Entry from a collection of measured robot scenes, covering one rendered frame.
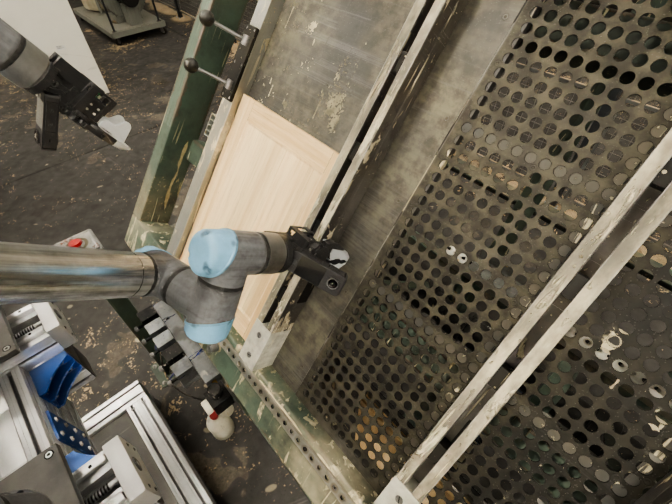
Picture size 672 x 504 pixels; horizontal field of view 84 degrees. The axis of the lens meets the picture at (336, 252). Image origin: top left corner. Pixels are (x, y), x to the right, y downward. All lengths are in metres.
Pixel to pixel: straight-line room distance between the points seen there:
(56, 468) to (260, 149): 0.81
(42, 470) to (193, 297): 0.47
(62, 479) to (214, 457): 1.07
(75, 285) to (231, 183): 0.63
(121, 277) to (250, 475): 1.39
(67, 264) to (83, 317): 1.99
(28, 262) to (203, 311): 0.23
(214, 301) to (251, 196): 0.50
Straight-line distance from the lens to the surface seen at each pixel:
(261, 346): 0.97
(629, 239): 0.64
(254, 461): 1.91
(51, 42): 4.64
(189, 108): 1.39
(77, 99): 0.92
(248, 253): 0.61
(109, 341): 2.41
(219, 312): 0.64
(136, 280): 0.66
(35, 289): 0.58
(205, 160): 1.21
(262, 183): 1.04
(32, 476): 0.98
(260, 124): 1.08
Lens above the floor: 1.83
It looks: 49 degrees down
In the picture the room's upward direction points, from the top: straight up
